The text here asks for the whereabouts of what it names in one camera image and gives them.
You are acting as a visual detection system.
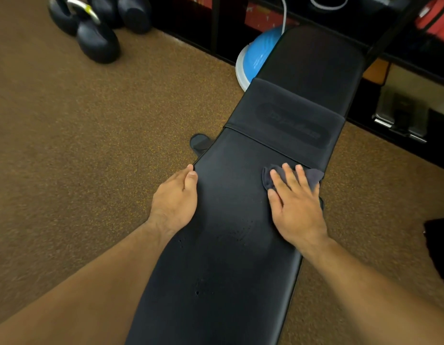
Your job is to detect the person's right hand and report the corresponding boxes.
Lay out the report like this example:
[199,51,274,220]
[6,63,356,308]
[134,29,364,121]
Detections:
[267,162,330,254]

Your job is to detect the person's left hand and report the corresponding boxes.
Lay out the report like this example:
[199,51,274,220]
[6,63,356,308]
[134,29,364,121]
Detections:
[147,164,199,238]

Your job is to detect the dark grey cleaning cloth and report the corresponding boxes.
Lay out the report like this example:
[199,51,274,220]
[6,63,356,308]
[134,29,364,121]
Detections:
[261,163,325,212]

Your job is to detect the black padded workout bench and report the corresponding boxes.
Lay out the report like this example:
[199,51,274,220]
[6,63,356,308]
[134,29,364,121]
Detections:
[125,24,366,345]

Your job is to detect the person's right forearm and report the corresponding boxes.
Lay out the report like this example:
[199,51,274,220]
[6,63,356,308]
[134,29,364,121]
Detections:
[304,237,444,345]

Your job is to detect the person's left forearm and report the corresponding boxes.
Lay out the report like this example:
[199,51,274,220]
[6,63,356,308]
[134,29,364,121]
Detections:
[0,220,171,345]

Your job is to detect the person's black shorts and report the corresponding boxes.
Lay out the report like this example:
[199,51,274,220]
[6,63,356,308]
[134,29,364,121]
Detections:
[423,218,444,293]

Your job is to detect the orange block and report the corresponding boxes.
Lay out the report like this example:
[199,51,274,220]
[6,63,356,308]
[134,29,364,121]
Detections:
[362,59,390,85]

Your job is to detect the blue balance trainer dome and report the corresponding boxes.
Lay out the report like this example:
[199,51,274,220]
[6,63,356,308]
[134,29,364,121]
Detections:
[235,26,286,92]

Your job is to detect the beige panel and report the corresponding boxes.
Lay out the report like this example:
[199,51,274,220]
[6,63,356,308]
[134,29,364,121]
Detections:
[386,64,444,119]

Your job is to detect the black storage shelf rack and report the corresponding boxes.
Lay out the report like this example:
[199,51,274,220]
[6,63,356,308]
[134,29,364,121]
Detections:
[150,0,444,173]

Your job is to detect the red bag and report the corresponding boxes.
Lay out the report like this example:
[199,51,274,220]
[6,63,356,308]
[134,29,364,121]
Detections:
[414,0,444,46]

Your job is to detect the white cord ring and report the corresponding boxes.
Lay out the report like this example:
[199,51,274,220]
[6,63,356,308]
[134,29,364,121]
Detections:
[309,0,349,11]

